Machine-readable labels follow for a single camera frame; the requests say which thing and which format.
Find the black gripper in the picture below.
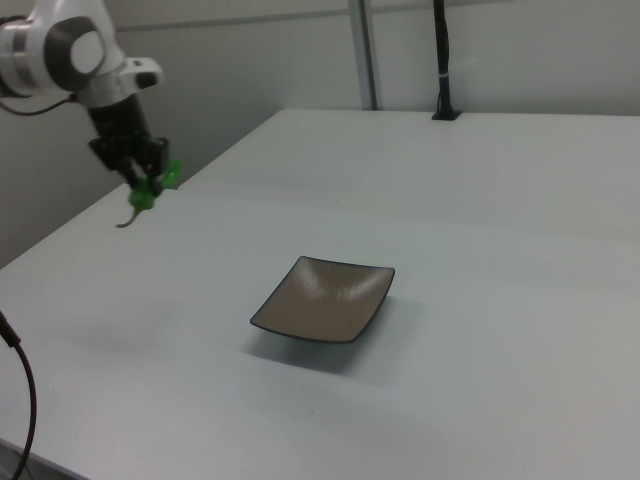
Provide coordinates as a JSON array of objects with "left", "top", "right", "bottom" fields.
[{"left": 88, "top": 94, "right": 172, "bottom": 197}]

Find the green chili pepper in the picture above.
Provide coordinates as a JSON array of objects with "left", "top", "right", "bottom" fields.
[{"left": 115, "top": 158, "right": 183, "bottom": 230}]

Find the thick black cable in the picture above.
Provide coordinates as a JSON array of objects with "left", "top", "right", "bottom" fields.
[{"left": 0, "top": 308, "right": 39, "bottom": 480}]

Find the square brown ceramic plate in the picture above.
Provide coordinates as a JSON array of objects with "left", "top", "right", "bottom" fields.
[{"left": 248, "top": 255, "right": 397, "bottom": 346}]

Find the grey metal wall profile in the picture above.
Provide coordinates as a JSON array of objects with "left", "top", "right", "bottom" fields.
[{"left": 347, "top": 0, "right": 382, "bottom": 111}]

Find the black pole with base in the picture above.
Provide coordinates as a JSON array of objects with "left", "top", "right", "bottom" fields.
[{"left": 431, "top": 0, "right": 463, "bottom": 122}]

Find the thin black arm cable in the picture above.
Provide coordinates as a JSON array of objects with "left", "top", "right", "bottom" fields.
[{"left": 0, "top": 93, "right": 80, "bottom": 116}]

